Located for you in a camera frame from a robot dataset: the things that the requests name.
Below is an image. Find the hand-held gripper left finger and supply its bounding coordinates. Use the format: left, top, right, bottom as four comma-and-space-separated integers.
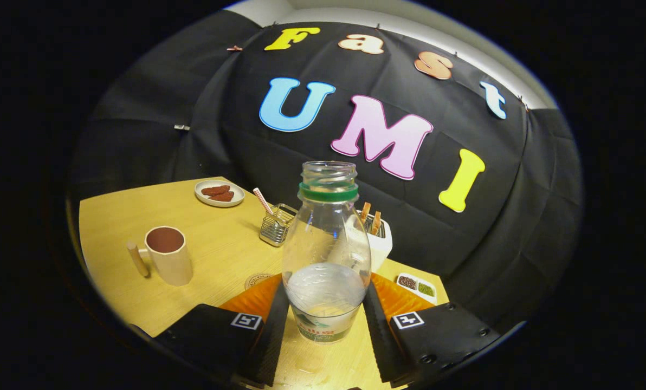
155, 272, 291, 388

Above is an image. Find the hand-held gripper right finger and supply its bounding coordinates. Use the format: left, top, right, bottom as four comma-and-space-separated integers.
362, 272, 501, 388

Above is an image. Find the round wooden coaster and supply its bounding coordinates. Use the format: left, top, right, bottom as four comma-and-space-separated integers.
244, 272, 274, 291

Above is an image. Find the clear plastic juice bottle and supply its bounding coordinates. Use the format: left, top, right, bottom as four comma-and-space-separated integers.
281, 161, 372, 345

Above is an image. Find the cream cup with wooden handle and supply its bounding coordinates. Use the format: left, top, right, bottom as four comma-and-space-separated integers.
126, 226, 194, 287

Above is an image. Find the white divided grain dish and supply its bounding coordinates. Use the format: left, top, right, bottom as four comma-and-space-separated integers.
396, 272, 438, 305

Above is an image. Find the white toaster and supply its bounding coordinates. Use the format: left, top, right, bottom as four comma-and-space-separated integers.
356, 210, 393, 273

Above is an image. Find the wooden table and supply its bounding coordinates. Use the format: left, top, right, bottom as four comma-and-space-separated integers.
78, 176, 449, 390

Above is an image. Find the red striped paper straw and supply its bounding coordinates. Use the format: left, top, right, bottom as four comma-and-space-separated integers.
253, 187, 275, 216

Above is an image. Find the white round plate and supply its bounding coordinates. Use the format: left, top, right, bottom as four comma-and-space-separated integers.
195, 179, 245, 208

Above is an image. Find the black backdrop cloth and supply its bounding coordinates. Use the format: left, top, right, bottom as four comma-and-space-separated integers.
66, 10, 583, 331

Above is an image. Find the metal wire basket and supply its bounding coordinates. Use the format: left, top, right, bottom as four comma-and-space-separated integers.
259, 203, 299, 248

